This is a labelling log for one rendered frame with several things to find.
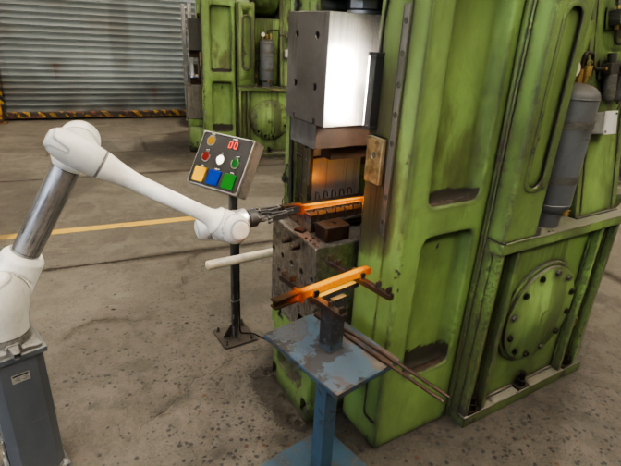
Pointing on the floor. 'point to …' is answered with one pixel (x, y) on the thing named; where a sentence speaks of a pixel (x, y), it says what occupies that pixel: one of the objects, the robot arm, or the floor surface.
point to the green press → (239, 71)
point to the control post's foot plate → (235, 336)
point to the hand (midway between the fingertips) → (291, 209)
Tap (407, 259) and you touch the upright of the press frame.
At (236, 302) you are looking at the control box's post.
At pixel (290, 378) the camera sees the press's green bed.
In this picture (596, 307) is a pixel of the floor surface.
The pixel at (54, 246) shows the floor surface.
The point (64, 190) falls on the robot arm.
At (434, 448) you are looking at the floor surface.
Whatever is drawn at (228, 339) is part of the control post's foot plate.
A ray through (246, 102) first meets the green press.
